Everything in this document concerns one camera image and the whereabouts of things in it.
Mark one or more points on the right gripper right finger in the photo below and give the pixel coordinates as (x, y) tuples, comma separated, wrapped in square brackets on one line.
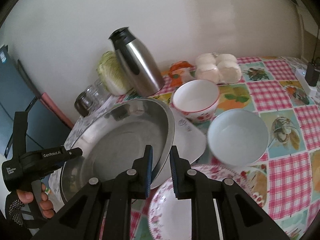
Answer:
[(180, 180)]

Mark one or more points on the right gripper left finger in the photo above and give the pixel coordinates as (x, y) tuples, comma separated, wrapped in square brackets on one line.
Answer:
[(143, 166)]

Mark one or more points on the floral rim round plate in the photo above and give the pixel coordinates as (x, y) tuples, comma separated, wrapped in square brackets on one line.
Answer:
[(170, 218)]

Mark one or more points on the stainless steel round pan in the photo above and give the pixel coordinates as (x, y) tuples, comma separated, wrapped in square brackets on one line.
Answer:
[(111, 144)]

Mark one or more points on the light blue bowl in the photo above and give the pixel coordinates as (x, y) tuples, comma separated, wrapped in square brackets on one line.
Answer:
[(238, 137)]

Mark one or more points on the red rim strawberry bowl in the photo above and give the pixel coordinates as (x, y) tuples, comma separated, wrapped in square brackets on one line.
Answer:
[(197, 100)]

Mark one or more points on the left hand with glove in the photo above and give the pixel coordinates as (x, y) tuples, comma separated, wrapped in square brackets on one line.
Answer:
[(30, 207)]

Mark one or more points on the white rectangular floral dish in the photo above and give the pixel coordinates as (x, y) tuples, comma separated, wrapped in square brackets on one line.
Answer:
[(190, 141)]

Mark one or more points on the clear glass jars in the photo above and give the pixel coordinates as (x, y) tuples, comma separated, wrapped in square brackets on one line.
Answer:
[(91, 99)]

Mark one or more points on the stainless steel thermos jug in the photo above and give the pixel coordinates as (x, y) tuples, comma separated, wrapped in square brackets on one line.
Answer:
[(136, 62)]

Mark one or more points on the checkered fruit tablecloth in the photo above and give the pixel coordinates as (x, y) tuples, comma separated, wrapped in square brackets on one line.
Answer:
[(285, 180)]

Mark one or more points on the napa cabbage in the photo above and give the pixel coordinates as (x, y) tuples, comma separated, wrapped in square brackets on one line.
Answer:
[(111, 74)]

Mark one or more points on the orange snack packet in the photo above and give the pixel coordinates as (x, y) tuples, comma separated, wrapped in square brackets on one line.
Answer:
[(179, 73)]

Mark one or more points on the bag of steamed buns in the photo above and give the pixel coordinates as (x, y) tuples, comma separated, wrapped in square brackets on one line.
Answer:
[(218, 68)]

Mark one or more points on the black power adapter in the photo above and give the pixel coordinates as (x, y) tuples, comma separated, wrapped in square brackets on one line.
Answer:
[(312, 73)]

